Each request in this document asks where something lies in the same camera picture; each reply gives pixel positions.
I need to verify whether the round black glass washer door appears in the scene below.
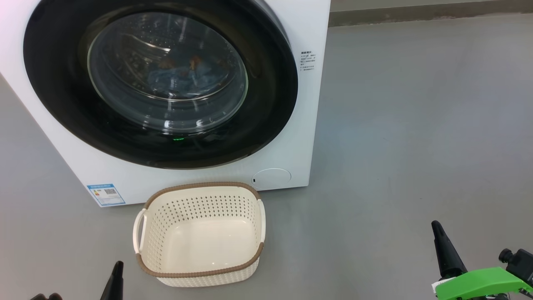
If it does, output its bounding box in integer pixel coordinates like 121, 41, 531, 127
23, 0, 299, 170

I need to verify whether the round white filter cover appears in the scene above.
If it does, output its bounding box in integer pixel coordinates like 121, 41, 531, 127
252, 168, 292, 187

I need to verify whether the blue cartoon print garment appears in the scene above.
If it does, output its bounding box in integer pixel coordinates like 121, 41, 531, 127
148, 56, 234, 98

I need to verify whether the cream perforated basket brown rim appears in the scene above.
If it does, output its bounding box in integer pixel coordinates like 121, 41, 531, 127
133, 182, 266, 288

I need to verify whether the white front-load washing machine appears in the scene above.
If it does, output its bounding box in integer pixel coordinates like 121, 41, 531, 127
0, 0, 331, 208

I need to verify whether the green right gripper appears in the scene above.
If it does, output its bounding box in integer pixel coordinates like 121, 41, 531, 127
431, 220, 533, 300

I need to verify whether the blue energy label sticker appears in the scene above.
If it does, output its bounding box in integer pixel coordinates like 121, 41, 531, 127
87, 183, 126, 207

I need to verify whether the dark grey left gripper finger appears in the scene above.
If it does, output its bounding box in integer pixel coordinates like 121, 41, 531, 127
100, 261, 125, 300

